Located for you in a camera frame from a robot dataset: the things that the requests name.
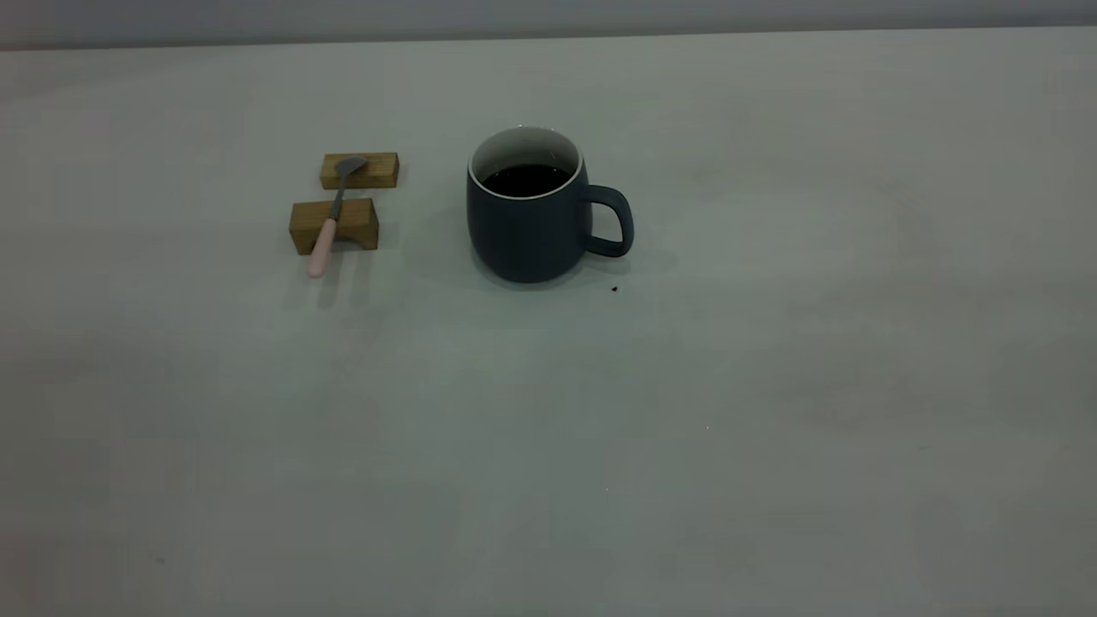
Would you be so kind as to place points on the dark grey ceramic mug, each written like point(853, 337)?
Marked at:
point(527, 236)

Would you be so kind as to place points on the black coffee liquid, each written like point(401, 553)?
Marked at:
point(527, 180)

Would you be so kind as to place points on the arched wooden block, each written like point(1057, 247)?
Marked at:
point(356, 224)

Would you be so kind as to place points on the flat rectangular wooden block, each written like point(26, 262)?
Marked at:
point(377, 171)

